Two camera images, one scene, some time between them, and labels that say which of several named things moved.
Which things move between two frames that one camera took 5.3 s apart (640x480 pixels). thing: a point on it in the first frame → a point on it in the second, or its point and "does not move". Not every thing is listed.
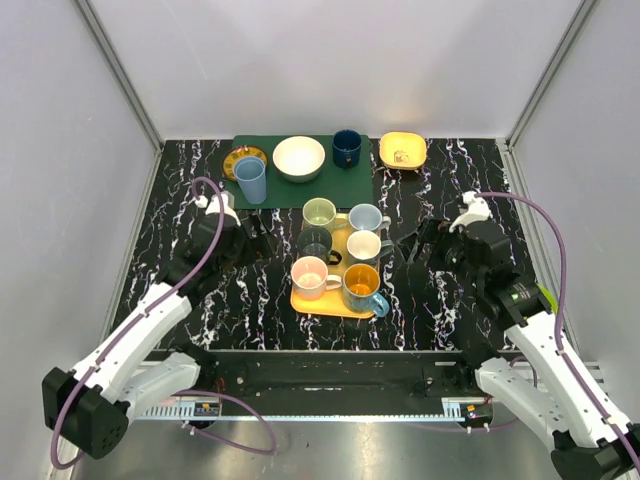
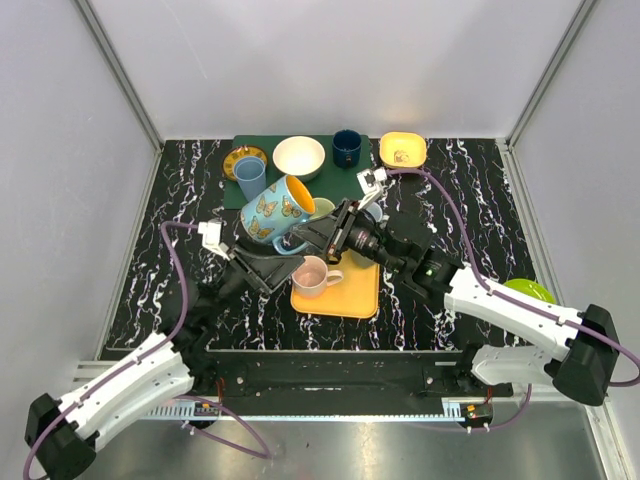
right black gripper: x=430 y=230 → x=330 y=234
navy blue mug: x=346 y=148 does not move
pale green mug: x=319 y=212 does not move
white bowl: x=299 y=158 does not move
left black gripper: x=251 y=240 → x=250 y=270
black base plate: x=336 y=375 does not move
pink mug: x=310 y=280 does not move
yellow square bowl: x=403 y=150 does not move
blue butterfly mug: x=361 y=285 → x=282 y=207
